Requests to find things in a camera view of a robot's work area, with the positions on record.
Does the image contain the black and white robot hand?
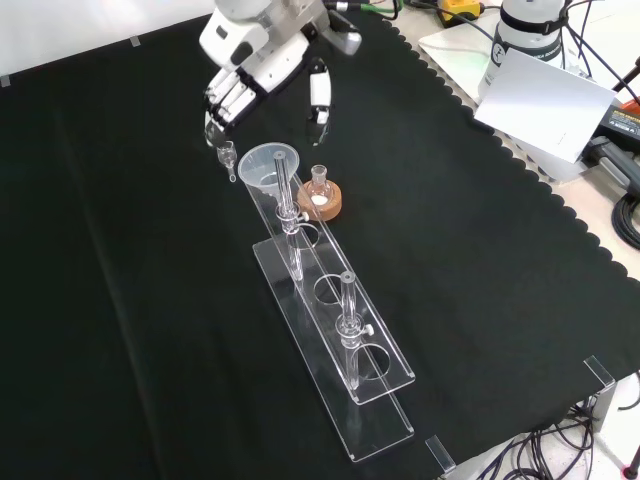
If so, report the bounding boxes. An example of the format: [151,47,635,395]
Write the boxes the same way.
[199,8,334,148]

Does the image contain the translucent plastic funnel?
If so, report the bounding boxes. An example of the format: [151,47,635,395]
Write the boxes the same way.
[237,142,304,251]

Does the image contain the clear acrylic funnel stand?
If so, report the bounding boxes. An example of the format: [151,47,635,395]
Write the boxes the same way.
[247,148,418,464]

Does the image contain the glass round-bottom flask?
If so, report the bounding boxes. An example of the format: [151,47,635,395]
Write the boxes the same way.
[306,165,332,208]

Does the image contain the pale board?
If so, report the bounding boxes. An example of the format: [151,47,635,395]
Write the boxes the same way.
[416,23,594,184]

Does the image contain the yellow stop button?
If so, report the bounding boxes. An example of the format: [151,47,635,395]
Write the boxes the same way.
[437,0,485,27]

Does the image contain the black cloth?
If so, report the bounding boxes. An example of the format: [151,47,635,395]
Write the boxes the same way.
[0,8,640,480]

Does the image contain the white paper card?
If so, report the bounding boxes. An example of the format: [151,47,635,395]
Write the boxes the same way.
[472,48,618,166]

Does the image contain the black and orange power box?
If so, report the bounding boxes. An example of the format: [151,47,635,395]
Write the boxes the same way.
[596,96,640,147]

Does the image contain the clear cloth clamp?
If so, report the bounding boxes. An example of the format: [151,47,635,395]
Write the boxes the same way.
[424,434,457,474]
[582,355,617,387]

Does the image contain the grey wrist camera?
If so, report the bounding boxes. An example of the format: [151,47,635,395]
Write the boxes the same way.
[327,8,363,56]

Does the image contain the green cable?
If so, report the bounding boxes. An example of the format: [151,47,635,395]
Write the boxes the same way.
[324,0,405,22]

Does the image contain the cork ring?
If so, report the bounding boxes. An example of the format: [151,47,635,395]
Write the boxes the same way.
[296,179,346,222]

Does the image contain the coiled black cable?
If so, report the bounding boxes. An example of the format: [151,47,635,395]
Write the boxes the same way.
[611,192,640,252]

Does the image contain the tangled black floor cables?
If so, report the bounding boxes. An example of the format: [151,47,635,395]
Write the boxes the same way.
[477,392,640,480]

